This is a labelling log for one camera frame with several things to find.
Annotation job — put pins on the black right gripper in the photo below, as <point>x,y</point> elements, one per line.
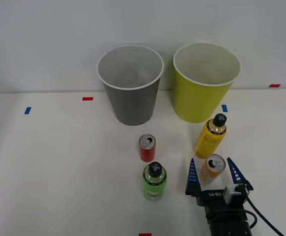
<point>212,197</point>

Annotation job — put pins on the silver-black right robot arm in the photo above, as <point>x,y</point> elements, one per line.
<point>233,216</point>

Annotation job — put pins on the orange drink can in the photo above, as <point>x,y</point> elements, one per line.
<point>210,170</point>

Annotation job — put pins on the yellow label plastic bottle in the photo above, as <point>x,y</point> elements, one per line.
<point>208,141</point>

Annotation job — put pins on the green label plastic bottle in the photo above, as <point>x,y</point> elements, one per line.
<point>153,183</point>

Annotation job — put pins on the small red drink can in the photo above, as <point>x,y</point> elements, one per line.
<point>147,150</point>

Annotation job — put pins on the yellow-green plastic waste bin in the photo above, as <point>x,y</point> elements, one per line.
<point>199,98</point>

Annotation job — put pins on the grey plastic waste bin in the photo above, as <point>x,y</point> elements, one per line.
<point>130,98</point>

